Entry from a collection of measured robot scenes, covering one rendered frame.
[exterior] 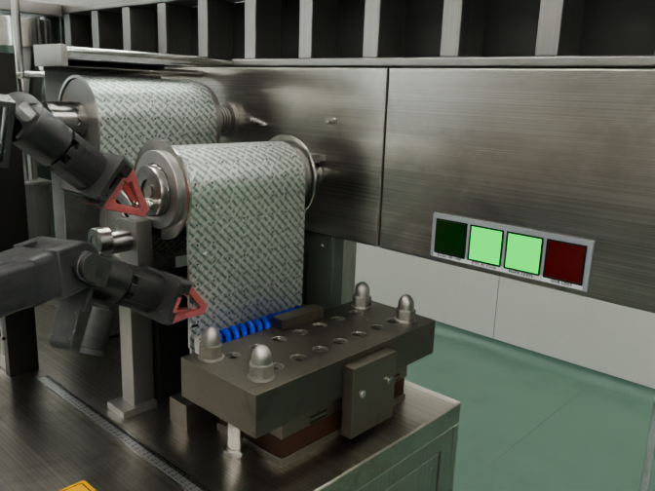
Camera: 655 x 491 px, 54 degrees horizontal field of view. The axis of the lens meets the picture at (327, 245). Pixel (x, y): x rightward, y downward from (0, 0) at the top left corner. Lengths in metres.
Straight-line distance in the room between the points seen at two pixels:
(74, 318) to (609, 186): 0.69
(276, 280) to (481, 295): 2.77
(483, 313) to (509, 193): 2.85
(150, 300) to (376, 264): 3.33
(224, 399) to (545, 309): 2.87
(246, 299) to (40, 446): 0.36
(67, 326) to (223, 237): 0.27
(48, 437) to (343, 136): 0.66
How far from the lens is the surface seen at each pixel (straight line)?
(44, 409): 1.12
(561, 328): 3.59
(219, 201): 0.95
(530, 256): 0.94
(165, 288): 0.90
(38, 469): 0.97
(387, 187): 1.07
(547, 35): 0.94
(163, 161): 0.94
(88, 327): 0.84
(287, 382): 0.85
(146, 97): 1.17
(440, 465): 1.14
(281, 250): 1.05
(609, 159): 0.89
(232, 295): 1.00
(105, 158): 0.89
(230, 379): 0.86
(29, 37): 1.58
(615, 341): 3.50
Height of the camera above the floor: 1.40
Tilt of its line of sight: 14 degrees down
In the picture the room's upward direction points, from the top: 2 degrees clockwise
